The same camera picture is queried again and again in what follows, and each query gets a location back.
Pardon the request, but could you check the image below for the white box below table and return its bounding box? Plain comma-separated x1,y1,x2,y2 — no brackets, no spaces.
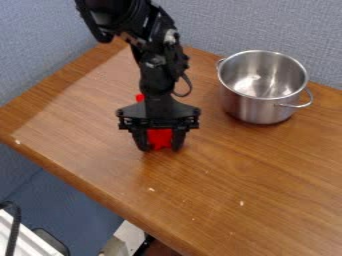
0,210,62,256

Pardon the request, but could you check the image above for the metal pot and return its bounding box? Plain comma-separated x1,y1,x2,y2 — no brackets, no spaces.
216,50,314,125

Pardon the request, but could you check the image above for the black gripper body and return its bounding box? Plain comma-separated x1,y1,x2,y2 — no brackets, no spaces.
116,98,200,130

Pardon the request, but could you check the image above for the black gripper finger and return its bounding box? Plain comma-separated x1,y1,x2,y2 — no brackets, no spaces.
131,128,150,152
171,129,186,151

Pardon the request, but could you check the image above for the red star-shaped block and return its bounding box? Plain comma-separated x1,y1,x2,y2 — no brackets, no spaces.
132,94,172,151

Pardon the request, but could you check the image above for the white table bracket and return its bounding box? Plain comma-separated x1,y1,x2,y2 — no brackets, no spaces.
99,221,146,256

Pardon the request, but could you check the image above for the black cable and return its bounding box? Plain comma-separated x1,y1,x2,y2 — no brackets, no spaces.
171,73,194,99

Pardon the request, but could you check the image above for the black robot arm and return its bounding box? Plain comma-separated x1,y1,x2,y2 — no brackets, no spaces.
75,0,200,152

